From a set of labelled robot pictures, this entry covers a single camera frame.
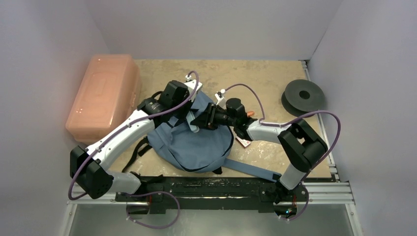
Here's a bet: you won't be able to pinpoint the blue grey backpack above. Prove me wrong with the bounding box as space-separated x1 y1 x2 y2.
121 91 283 182

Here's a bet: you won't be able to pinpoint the small red white card box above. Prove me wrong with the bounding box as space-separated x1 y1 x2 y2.
236 136 251 148

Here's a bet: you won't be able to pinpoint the teal white stapler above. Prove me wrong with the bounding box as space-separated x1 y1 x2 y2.
186 112 200 133

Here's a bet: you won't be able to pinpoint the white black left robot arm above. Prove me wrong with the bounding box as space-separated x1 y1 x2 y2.
68 78 203 201

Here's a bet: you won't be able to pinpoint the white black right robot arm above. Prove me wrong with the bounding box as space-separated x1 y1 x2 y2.
190 98 328 200

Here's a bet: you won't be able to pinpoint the pink plastic storage box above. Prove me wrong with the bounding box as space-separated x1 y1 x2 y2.
65 54 142 145

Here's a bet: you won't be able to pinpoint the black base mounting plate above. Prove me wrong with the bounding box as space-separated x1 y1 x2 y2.
115 176 309 217

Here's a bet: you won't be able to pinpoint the black filament spool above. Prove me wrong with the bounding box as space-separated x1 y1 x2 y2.
281 79 326 117

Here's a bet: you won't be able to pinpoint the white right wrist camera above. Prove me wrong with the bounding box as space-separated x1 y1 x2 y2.
215 89 226 108

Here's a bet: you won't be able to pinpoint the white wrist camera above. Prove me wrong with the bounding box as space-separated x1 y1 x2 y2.
184 75 203 102
215 89 226 108

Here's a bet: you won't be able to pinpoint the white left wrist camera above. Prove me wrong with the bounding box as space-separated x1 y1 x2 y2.
184 75 203 102

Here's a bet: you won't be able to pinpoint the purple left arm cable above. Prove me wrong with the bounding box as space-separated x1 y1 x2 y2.
67 70 200 229

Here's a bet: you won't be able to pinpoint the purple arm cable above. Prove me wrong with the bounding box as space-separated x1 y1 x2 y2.
219 83 342 222
67 70 200 229

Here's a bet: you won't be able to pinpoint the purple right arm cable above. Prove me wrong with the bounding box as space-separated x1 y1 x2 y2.
219 83 342 222

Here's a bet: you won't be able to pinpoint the aluminium frame rails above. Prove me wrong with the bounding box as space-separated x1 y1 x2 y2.
65 59 364 236

